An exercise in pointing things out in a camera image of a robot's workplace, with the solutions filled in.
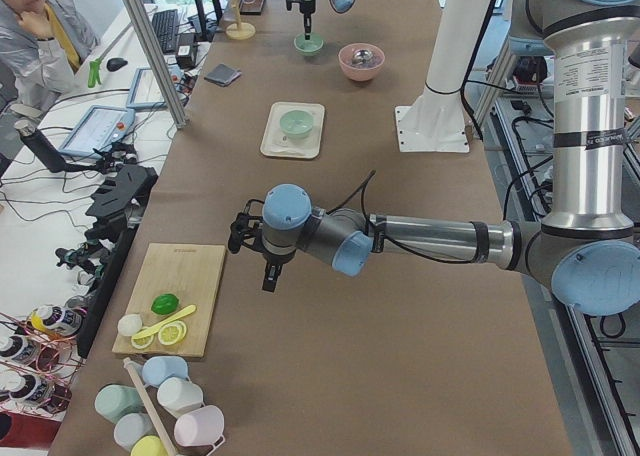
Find green plastic cup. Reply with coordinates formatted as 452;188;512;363
94;384;144;424

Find yellow plastic cup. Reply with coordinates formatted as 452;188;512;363
130;435;168;456

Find green bowl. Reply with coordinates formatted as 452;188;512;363
293;33;324;57
279;109;314;140

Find yellow plastic knife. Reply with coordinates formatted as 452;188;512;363
132;304;197;339

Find wooden cup tree stand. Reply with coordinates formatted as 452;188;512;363
219;0;257;41

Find green bowl on tray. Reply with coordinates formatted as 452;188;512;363
279;109;314;140

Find grey purple folded cloth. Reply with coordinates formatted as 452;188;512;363
204;63;242;87

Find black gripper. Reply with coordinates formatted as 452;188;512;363
227;212;290;291
285;0;316;39

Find black keyboard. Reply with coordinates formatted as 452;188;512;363
151;9;179;54

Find aluminium frame post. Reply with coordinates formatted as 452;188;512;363
122;0;187;129

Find wooden cutting board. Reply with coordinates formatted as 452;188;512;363
112;243;226;358

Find cream rectangular tray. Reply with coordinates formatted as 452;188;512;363
260;102;325;160

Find white camera pole base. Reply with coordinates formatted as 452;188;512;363
396;0;495;153

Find upper teach pendant tablet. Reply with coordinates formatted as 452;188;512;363
126;67;166;111

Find pink bowl with ice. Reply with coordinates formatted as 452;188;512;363
338;43;385;82

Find white garlic bulb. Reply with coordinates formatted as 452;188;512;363
117;313;143;337

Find black computer mouse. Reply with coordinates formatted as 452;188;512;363
106;57;128;72

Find green lime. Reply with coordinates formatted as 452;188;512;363
151;293;179;315

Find pink plastic cup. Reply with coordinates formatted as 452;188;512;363
174;405;226;448

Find lemon slices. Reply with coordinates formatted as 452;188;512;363
130;320;187;350

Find white plastic cup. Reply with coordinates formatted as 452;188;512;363
156;377;204;418

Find blue plastic cup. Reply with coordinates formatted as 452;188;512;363
142;356;189;388

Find grey plastic cup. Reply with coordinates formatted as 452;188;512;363
113;413;155;451

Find person in grey jacket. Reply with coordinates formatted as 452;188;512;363
1;0;100;112

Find teach pendant tablet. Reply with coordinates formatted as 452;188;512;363
126;67;166;111
58;105;135;159

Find lower teach pendant tablet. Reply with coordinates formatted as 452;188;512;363
58;105;135;159

